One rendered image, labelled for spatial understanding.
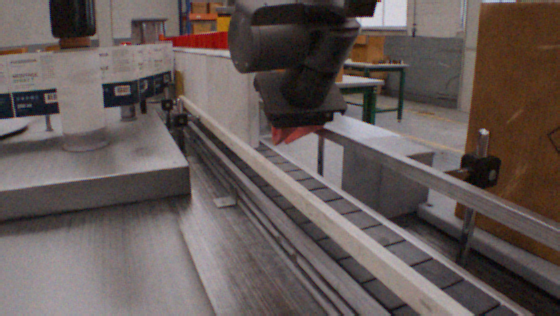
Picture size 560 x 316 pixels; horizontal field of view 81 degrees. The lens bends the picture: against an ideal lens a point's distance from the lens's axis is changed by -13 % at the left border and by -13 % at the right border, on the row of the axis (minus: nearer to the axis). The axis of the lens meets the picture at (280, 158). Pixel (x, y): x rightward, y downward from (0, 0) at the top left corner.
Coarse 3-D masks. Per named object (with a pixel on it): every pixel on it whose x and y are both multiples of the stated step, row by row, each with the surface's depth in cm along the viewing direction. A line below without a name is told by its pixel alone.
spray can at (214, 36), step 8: (216, 32) 72; (216, 40) 73; (216, 48) 73; (208, 56) 73; (208, 64) 74; (208, 72) 75; (208, 80) 75; (208, 88) 76; (208, 96) 76; (208, 104) 77; (216, 112) 76; (216, 120) 77
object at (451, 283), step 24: (216, 144) 69; (264, 144) 69; (240, 168) 57; (288, 168) 56; (264, 192) 48; (312, 192) 48; (336, 192) 48; (288, 216) 42; (360, 216) 41; (384, 240) 36; (408, 240) 36; (360, 264) 32; (408, 264) 32; (432, 264) 32; (384, 288) 29; (456, 288) 28; (408, 312) 26; (480, 312) 25; (504, 312) 25
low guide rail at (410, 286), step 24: (240, 144) 56; (264, 168) 47; (288, 192) 41; (312, 216) 37; (336, 216) 34; (336, 240) 33; (360, 240) 29; (384, 264) 27; (408, 288) 24; (432, 288) 23; (432, 312) 22; (456, 312) 21
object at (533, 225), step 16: (352, 144) 41; (368, 144) 39; (384, 160) 36; (400, 160) 34; (416, 176) 32; (432, 176) 30; (448, 176) 30; (448, 192) 29; (464, 192) 27; (480, 192) 26; (480, 208) 26; (496, 208) 25; (512, 208) 24; (512, 224) 24; (528, 224) 22; (544, 224) 21; (544, 240) 21
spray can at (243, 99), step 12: (228, 60) 61; (228, 72) 61; (228, 84) 62; (240, 84) 61; (252, 84) 61; (228, 96) 63; (240, 96) 61; (252, 96) 62; (240, 108) 62; (252, 108) 62; (240, 120) 62; (252, 120) 63; (240, 132) 63; (252, 132) 64; (252, 144) 64
